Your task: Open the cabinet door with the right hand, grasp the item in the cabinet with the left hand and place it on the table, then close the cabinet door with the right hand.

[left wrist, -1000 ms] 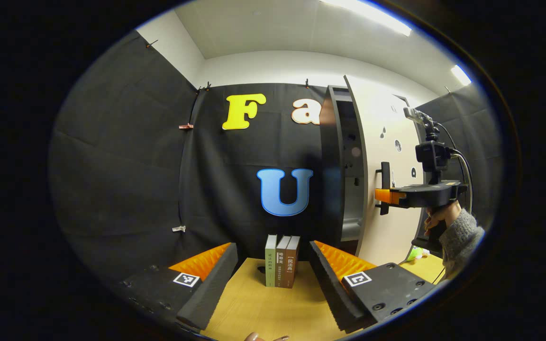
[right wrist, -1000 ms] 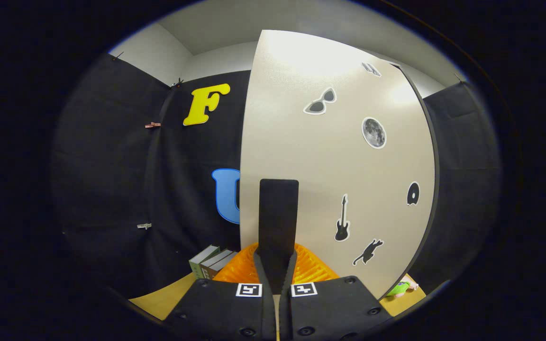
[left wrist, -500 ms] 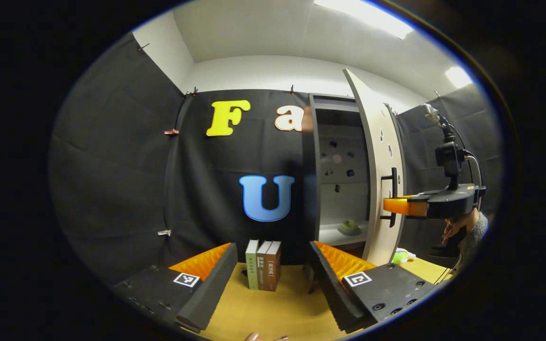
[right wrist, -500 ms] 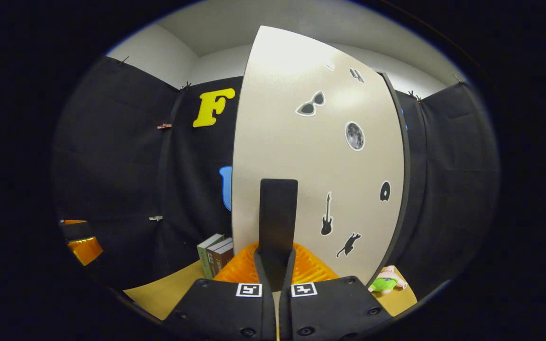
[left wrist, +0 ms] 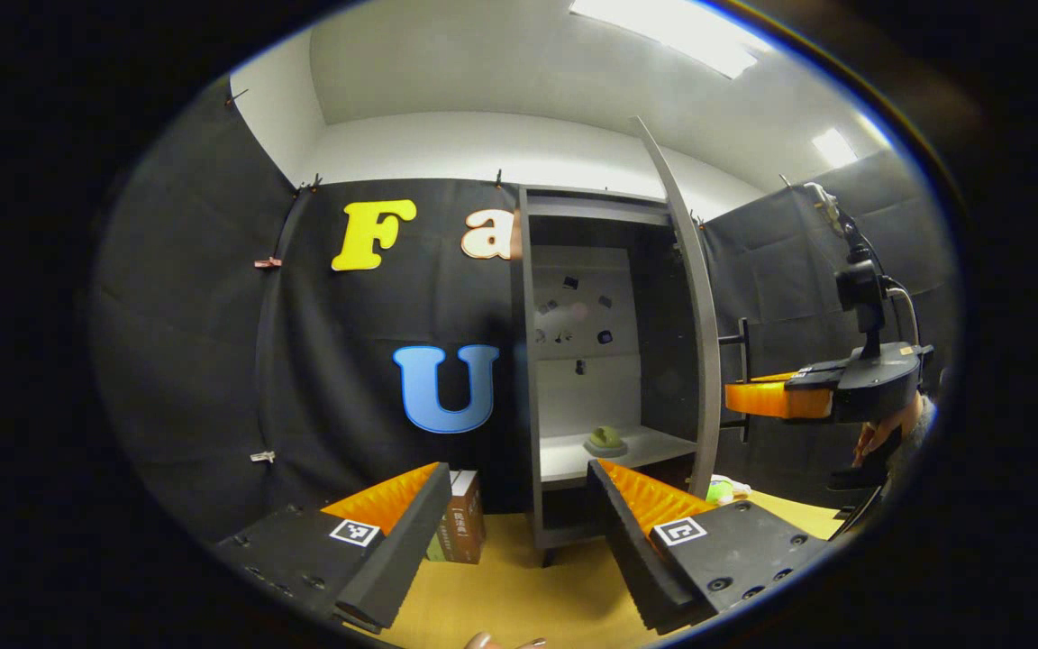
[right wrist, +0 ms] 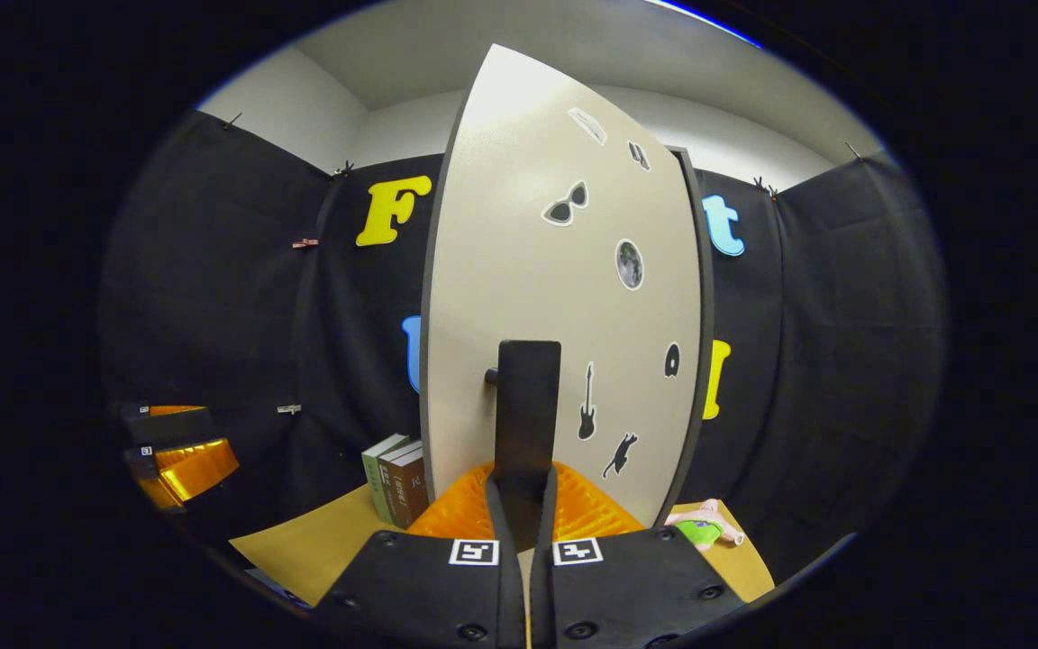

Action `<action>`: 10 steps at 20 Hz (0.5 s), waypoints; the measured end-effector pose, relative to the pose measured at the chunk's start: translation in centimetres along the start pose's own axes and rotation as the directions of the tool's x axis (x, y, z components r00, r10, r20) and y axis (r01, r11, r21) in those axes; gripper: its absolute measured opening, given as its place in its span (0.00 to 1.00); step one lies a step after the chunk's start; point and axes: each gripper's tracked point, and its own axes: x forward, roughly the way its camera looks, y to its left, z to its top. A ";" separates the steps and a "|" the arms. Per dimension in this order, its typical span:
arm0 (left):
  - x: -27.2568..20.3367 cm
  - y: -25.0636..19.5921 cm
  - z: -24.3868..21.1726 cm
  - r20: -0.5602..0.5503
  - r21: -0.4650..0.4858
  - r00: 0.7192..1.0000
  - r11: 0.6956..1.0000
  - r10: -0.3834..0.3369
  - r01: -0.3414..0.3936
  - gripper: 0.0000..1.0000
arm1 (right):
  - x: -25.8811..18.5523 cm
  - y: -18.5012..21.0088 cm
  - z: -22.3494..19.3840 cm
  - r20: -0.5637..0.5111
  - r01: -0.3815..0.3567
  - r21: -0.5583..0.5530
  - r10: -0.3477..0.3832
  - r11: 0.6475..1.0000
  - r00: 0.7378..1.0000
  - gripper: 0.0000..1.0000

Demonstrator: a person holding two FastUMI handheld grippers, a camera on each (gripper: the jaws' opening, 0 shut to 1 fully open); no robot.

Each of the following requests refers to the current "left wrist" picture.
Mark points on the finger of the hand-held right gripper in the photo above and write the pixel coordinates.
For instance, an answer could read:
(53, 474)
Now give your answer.
(780, 377)
(771, 401)

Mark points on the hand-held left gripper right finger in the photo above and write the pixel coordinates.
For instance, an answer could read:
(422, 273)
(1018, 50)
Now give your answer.
(629, 550)

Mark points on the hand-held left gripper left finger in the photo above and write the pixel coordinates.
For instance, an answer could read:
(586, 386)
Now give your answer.
(406, 550)

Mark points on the beige cabinet door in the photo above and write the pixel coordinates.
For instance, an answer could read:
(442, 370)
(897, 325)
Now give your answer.
(704, 342)

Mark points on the green bottle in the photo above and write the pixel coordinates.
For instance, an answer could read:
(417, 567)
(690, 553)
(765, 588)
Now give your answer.
(606, 438)

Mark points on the dark grey cabinet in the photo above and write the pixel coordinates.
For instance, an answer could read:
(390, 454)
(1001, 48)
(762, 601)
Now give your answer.
(591, 379)

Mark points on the green book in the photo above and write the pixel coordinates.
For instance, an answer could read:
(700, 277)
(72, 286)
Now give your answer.
(436, 545)

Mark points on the brown book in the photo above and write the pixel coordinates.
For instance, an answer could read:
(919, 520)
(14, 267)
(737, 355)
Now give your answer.
(465, 523)

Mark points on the green and white toy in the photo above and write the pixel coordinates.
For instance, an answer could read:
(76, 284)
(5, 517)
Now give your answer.
(719, 491)

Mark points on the black cloth clip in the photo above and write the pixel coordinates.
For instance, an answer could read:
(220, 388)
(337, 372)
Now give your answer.
(697, 221)
(312, 185)

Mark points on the small ceiling light panel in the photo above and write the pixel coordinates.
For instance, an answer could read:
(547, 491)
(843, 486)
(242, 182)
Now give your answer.
(834, 147)

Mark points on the black backdrop cloth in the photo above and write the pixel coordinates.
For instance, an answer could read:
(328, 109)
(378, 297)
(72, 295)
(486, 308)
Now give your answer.
(213, 361)

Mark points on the red cloth clip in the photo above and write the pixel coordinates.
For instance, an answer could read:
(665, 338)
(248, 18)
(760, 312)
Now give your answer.
(267, 262)

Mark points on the large ceiling light panel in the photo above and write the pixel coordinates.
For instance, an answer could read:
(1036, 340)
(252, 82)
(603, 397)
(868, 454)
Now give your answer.
(672, 31)

